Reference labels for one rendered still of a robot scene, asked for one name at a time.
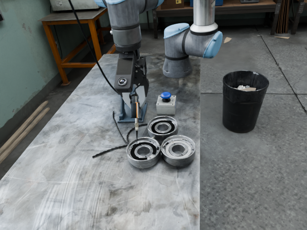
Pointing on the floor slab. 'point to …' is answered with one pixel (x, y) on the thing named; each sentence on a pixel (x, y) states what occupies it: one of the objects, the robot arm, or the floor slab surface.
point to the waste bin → (242, 100)
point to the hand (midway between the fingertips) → (135, 107)
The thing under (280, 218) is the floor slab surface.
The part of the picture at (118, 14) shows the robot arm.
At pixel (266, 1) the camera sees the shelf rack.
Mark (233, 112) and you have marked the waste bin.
